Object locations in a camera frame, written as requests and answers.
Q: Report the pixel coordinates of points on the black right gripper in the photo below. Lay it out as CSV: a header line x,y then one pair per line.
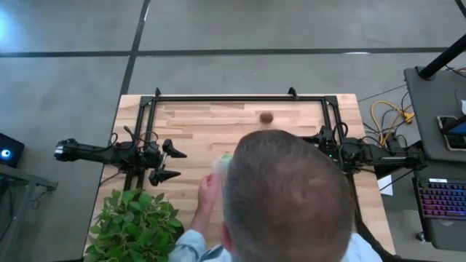
x,y
327,140

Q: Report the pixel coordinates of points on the person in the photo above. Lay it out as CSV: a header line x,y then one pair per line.
x,y
287,196

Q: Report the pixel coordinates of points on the rgb keyboard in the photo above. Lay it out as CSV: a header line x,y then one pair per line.
x,y
440,200

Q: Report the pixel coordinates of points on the white paper sheet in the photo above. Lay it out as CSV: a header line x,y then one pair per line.
x,y
386,185

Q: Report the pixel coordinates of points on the black box with blue light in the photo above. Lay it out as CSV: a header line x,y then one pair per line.
x,y
14,149

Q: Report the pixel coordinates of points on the grey desk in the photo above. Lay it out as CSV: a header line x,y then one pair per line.
x,y
433,105

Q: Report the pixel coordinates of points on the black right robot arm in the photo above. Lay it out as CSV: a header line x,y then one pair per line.
x,y
386,158

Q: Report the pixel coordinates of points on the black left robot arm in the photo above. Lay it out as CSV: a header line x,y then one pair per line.
x,y
91,154

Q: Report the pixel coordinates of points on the green toy papaya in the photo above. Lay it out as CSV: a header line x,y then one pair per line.
x,y
226,157

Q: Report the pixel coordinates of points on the black pole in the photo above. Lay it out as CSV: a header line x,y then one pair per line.
x,y
442,58

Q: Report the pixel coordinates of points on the grey metal side table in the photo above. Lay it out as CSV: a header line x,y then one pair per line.
x,y
22,176

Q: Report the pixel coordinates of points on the black aluminium table frame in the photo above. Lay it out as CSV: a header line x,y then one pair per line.
x,y
218,98

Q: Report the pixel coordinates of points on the brown toy kiwi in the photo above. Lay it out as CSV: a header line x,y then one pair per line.
x,y
266,117

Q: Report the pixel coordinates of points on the black smartphone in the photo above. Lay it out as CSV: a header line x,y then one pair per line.
x,y
453,140

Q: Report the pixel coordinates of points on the person's hand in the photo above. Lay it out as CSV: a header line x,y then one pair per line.
x,y
207,193

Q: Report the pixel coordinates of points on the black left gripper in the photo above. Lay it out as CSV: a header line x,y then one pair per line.
x,y
156,160

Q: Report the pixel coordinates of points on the person's forearm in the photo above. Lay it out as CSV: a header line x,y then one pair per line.
x,y
204,222

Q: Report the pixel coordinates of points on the green potted plant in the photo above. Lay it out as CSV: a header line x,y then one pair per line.
x,y
134,225

